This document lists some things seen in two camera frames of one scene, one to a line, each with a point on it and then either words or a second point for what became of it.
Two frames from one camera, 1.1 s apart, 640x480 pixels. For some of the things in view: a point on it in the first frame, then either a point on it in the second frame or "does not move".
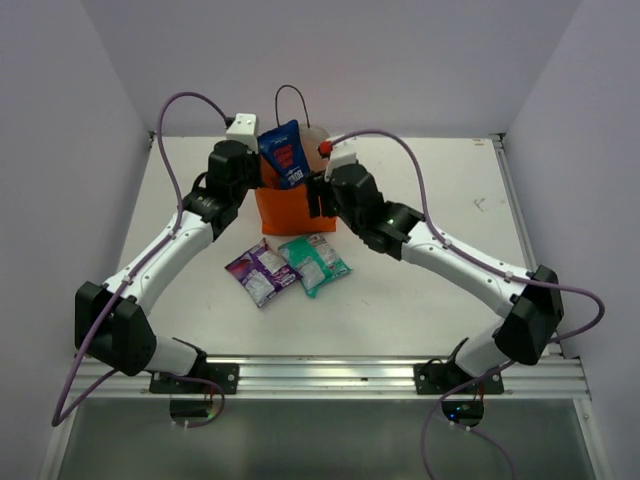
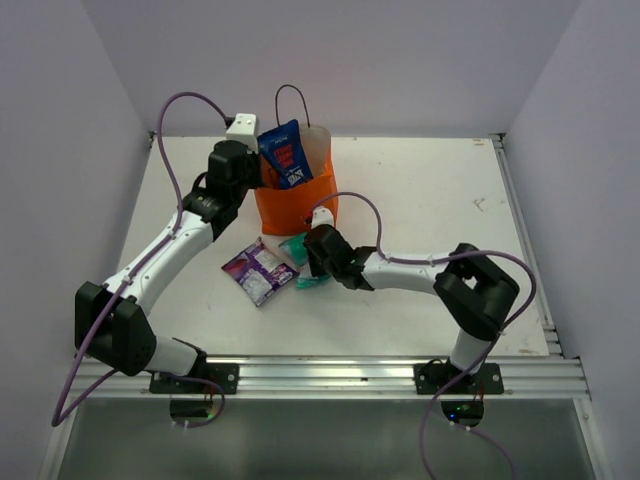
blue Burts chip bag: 285,155 does not move
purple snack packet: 262,271 does not move
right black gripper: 317,186 -> 315,269
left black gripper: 254,159 does not move
